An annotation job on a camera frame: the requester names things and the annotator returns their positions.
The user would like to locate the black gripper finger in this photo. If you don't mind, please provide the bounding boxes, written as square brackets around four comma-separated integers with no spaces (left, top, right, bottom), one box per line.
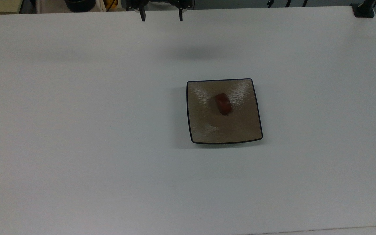
[126,0,149,22]
[169,0,194,22]

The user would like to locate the small reddish-brown round food item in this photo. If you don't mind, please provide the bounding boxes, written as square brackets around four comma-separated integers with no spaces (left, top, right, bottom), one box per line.
[214,93,233,116]

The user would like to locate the black round container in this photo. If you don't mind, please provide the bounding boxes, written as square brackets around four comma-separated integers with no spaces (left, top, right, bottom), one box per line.
[64,0,97,13]

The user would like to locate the square brown ceramic plate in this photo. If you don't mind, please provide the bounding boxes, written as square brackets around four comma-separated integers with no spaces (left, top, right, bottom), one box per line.
[186,78,263,145]

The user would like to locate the black tripod legs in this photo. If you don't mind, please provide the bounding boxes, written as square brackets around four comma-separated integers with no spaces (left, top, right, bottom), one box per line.
[266,0,309,8]

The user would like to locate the black camera pole with clamp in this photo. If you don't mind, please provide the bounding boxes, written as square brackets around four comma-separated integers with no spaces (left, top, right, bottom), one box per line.
[351,0,376,18]

